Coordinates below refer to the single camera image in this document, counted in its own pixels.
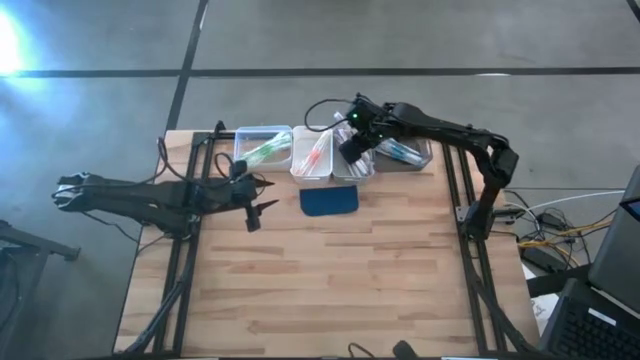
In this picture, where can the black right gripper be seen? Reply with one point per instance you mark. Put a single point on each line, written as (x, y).
(367, 125)

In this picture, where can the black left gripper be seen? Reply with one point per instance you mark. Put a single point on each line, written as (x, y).
(245, 192)

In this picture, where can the green toothbrush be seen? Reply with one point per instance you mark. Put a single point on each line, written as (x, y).
(267, 150)
(262, 154)
(276, 145)

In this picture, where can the blue toothbrush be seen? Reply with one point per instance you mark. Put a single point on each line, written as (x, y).
(410, 150)
(402, 154)

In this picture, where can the orange toothbrush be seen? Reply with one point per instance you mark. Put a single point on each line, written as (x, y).
(317, 147)
(307, 161)
(324, 140)

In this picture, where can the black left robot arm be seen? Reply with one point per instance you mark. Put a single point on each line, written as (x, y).
(150, 197)

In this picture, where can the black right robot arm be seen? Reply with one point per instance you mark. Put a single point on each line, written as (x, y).
(450, 132)

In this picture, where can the white plastic bin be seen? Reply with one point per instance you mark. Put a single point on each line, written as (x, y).
(297, 176)

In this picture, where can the grey plastic bin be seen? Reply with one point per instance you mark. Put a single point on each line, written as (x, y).
(345, 175)

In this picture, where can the blue cloth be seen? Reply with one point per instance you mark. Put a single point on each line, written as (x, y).
(327, 200)

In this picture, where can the clear plastic bin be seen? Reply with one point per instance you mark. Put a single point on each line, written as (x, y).
(242, 135)

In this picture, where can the dark smoked plastic bin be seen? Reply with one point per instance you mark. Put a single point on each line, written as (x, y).
(425, 167)

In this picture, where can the black power adapter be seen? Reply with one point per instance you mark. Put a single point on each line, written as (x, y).
(552, 220)

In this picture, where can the black jointed device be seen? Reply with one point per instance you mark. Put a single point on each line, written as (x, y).
(404, 350)

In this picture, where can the black power brick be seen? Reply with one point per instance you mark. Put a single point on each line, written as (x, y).
(542, 259)

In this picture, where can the white paper sheet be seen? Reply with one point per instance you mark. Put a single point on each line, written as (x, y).
(542, 310)

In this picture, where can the black metal stand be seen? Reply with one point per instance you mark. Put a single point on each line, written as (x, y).
(20, 280)

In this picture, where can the black laptop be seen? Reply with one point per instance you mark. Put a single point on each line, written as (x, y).
(590, 325)

